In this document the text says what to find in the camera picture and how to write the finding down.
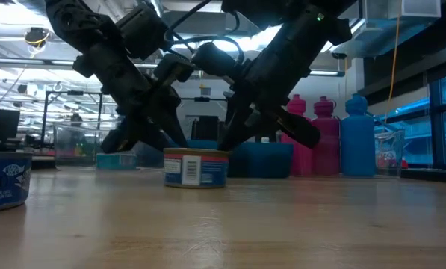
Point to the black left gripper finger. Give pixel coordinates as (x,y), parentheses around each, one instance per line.
(168,127)
(123,134)

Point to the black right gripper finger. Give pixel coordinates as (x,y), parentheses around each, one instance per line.
(297,129)
(234,127)

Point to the dark magenta plastic bottle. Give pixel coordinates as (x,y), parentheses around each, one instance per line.
(326,127)

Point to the bright pink plastic bottle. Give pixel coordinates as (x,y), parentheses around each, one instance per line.
(301,160)

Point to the gold-lid tuna can red band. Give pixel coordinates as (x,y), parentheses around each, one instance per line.
(195,168)

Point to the blue plastic bottle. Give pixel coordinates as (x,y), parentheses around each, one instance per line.
(357,142)

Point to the dark blue label tuna can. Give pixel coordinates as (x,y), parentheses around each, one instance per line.
(6,183)

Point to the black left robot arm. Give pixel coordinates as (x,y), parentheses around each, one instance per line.
(80,22)

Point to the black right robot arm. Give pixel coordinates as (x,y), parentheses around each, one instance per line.
(301,26)

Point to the black cabinet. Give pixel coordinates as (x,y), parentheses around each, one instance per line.
(205,129)

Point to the small white-capped bottle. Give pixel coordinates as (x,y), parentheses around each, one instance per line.
(265,139)

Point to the teal plastic bin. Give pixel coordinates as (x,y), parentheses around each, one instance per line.
(261,160)

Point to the person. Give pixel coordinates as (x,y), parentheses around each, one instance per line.
(76,120)

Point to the clear plastic container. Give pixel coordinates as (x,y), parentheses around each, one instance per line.
(73,145)
(388,149)

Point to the long LED light bar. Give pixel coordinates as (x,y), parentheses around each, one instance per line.
(21,61)

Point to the dark computer monitor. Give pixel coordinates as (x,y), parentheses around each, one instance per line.
(2,123)

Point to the small black station frame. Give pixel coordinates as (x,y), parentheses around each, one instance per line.
(204,99)

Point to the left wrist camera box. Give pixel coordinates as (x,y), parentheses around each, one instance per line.
(174,68)

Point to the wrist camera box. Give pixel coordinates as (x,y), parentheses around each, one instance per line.
(215,60)
(174,68)

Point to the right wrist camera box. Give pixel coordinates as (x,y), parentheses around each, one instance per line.
(215,60)

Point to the large black station frame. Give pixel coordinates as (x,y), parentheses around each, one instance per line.
(45,112)

